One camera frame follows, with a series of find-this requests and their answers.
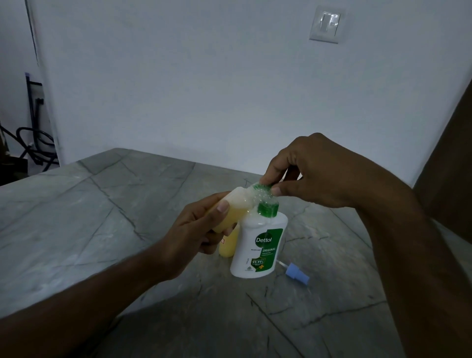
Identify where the person's right hand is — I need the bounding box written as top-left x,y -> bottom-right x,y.
260,132 -> 415,210

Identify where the person's left hand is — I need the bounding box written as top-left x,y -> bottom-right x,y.
154,191 -> 232,283

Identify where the small clear bottle red label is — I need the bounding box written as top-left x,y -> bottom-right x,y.
218,225 -> 241,258

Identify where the small clear bottle blue cap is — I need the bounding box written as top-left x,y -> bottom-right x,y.
206,184 -> 275,234

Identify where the white green hand sanitizer bottle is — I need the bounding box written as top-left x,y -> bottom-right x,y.
230,183 -> 289,280

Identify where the small blue spray cap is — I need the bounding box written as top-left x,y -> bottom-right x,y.
277,261 -> 310,287

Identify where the person's left forearm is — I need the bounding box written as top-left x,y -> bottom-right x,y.
0,250 -> 174,358

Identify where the person's right forearm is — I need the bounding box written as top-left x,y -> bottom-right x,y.
354,184 -> 472,358

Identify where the dark brown wooden panel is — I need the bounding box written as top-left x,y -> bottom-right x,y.
413,79 -> 472,244

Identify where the dark box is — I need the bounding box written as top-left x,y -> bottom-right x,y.
0,156 -> 30,185

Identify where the white wall switch plate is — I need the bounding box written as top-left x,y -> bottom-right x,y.
309,4 -> 346,44

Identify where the black coiled hose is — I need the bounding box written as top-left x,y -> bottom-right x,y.
16,127 -> 59,170

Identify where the thin black cable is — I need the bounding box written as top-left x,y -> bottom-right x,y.
0,123 -> 27,152

